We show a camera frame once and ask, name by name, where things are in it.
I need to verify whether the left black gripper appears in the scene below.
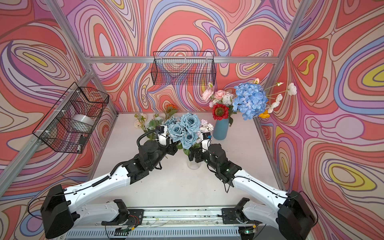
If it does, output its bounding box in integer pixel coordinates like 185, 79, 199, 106
146, 133, 181, 172

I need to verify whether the teal ceramic vase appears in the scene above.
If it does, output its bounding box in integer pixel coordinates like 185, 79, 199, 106
213, 119, 229, 141

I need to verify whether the clear glass vase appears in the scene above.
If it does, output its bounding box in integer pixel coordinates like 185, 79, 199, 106
187, 155, 202, 170

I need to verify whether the pink rose green bouquet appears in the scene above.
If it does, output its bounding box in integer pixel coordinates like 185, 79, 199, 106
196, 119, 214, 144

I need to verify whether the pale pink blue rose bouquet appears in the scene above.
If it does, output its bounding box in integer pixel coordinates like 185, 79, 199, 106
134, 113, 165, 133

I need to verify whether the red gerbera flower stem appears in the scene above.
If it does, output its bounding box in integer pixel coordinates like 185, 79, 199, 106
213, 104, 229, 121

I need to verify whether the red protea flower stem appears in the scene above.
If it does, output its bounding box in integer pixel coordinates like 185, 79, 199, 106
164, 104, 178, 120

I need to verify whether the large pink peony stem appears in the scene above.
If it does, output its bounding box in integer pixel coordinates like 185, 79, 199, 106
202, 83, 227, 103

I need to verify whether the light blue hydrangea stem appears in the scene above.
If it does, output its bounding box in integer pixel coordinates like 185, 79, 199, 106
233, 83, 268, 121

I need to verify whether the white poppy flower stem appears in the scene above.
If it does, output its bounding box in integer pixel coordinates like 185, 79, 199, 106
266, 83, 298, 114

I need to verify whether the pink purple mixed bouquet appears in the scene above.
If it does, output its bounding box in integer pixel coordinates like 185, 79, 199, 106
209, 92, 236, 127

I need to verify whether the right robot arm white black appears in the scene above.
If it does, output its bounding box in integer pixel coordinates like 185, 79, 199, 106
189, 144, 317, 240

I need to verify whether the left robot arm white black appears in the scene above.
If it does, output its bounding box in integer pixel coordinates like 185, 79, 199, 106
41, 141, 178, 239

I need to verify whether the small black device in basket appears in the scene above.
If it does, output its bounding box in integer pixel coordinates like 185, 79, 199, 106
77, 135, 87, 154

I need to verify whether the white tape roll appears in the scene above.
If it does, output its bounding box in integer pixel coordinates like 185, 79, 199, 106
70, 114, 95, 133

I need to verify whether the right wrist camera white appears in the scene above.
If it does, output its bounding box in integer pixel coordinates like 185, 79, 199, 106
201, 132, 212, 153

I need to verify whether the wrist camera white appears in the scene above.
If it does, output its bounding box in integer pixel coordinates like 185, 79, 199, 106
201, 132, 212, 153
155, 125, 169, 148

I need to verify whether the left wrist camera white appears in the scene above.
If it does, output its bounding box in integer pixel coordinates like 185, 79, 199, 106
155, 125, 169, 148

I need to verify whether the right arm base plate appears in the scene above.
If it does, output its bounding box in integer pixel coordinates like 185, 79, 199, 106
217, 198, 261, 226

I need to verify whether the aluminium front rail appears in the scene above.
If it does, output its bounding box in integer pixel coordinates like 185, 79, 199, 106
69, 201, 310, 229

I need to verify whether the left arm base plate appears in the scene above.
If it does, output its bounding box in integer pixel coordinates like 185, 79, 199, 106
101, 199, 144, 228

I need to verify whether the black wire basket left wall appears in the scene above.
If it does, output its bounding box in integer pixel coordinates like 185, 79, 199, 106
33, 83, 110, 154

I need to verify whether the black wire basket wall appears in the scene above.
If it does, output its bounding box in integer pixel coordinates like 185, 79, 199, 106
151, 51, 217, 86
33, 83, 110, 154

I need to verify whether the black wire basket back wall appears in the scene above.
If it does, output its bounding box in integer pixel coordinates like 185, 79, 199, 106
151, 51, 217, 86

